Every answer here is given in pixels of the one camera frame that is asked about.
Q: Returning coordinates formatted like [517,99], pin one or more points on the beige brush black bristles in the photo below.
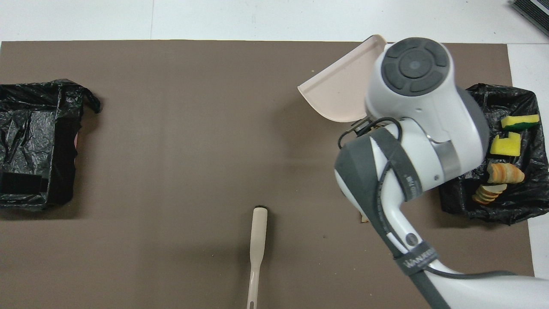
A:
[259,231]

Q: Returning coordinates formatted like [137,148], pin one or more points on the beige plastic dustpan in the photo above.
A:
[339,90]

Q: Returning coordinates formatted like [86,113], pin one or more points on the striped croissant bread piece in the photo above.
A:
[364,219]

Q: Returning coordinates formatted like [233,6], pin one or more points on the small sliced bread piece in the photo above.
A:
[489,193]

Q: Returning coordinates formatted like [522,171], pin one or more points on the notched yellow sponge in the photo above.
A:
[504,146]

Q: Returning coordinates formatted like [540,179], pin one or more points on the large sliced bread piece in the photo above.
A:
[506,173]

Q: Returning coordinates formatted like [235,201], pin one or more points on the green and yellow sponge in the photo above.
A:
[520,122]

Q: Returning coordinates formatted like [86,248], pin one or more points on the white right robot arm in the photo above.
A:
[420,111]

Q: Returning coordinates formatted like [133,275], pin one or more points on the bin with black bag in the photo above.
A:
[30,146]
[527,201]

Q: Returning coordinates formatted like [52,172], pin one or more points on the brown table mat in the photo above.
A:
[193,128]

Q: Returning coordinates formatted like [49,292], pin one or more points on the black ribbed object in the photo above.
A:
[534,13]

